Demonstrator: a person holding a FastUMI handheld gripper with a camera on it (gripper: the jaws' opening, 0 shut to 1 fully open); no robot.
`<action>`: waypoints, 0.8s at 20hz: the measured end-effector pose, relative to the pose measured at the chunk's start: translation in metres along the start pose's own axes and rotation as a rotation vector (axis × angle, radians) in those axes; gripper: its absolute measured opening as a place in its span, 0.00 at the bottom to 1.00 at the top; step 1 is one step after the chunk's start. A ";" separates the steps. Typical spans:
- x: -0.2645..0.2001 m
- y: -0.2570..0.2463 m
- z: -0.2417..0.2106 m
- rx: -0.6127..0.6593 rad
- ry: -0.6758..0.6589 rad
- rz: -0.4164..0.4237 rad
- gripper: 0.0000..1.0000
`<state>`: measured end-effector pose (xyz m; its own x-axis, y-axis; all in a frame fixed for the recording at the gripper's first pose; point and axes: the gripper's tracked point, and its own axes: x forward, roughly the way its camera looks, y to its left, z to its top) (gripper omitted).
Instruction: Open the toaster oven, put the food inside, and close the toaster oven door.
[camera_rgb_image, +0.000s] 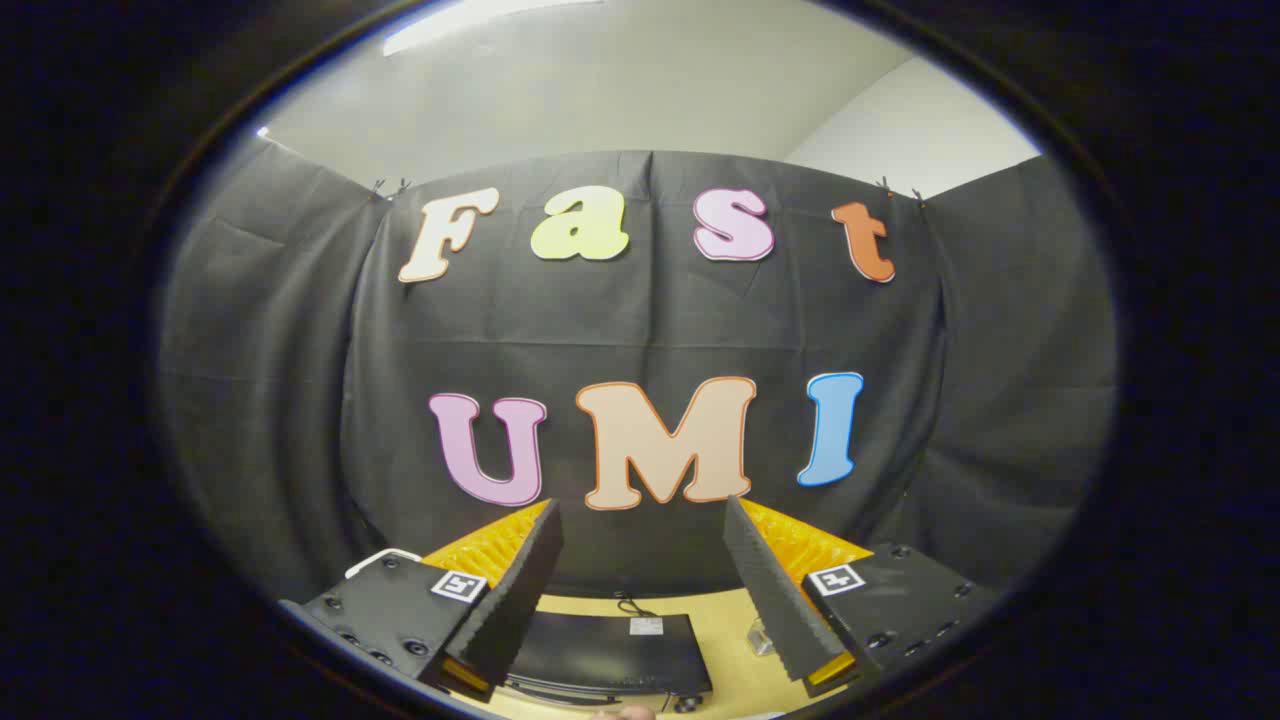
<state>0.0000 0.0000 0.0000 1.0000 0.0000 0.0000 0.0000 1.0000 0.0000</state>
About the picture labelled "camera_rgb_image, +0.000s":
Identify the white bread toaster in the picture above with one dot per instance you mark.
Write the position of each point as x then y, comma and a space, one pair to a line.
385, 553

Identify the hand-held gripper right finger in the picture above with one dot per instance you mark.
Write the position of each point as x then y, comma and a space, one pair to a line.
770, 590

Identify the clear glass jar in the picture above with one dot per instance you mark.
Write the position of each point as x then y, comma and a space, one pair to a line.
762, 638

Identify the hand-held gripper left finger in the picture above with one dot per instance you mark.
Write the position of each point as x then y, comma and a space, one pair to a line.
520, 590

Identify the black toaster oven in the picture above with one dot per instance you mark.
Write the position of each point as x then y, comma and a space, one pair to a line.
600, 650

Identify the black backdrop cloth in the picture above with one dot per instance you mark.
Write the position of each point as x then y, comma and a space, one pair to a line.
640, 330

